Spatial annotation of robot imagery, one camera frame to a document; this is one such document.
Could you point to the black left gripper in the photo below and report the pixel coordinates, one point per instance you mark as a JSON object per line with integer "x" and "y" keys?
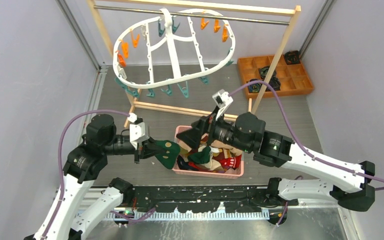
{"x": 147, "y": 148}

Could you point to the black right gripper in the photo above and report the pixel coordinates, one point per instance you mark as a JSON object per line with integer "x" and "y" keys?
{"x": 206, "y": 125}

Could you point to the green sock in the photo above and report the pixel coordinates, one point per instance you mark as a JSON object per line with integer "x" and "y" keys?
{"x": 168, "y": 152}
{"x": 201, "y": 157}

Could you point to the beige brown block sock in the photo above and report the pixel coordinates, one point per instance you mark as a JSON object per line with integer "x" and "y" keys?
{"x": 219, "y": 151}

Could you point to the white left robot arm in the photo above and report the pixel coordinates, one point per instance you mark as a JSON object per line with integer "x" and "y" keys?
{"x": 83, "y": 166}

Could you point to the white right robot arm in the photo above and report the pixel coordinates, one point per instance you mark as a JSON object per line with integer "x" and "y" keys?
{"x": 348, "y": 184}

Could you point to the white oval clip hanger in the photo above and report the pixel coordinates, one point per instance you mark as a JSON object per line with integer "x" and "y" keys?
{"x": 163, "y": 36}

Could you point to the pink perforated plastic basket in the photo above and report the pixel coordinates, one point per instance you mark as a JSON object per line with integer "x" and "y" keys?
{"x": 233, "y": 175}

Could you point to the rolled dark sock in tray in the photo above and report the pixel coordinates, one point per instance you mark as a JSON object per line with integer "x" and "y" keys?
{"x": 263, "y": 71}

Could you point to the orange wooden divided tray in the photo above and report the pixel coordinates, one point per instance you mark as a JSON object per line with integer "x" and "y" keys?
{"x": 293, "y": 78}

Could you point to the metal hanging rod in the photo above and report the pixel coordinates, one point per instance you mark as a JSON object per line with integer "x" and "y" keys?
{"x": 245, "y": 18}

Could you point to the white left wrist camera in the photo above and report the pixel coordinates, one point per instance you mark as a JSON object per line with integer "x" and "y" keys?
{"x": 138, "y": 130}

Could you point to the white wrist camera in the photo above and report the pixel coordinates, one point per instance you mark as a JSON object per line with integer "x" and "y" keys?
{"x": 223, "y": 101}
{"x": 138, "y": 130}

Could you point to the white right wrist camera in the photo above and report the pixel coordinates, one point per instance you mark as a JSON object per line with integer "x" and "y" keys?
{"x": 223, "y": 101}

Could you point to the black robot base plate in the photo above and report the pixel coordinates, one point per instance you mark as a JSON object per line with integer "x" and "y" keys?
{"x": 201, "y": 199}

